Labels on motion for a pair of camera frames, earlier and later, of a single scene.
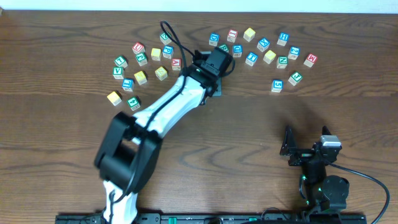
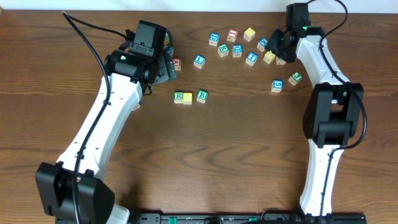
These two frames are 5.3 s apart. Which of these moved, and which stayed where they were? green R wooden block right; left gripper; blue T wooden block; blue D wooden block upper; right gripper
Moved: left gripper; right gripper
Stayed: blue T wooden block; blue D wooden block upper; green R wooden block right
